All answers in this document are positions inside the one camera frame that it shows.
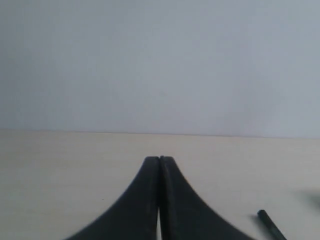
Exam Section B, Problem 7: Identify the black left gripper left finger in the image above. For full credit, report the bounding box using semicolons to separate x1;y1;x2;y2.
69;156;160;240

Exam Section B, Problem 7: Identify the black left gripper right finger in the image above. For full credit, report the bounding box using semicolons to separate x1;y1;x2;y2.
158;156;252;240

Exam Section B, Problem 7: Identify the black and white marker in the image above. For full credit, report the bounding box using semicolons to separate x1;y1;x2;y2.
257;209;287;240

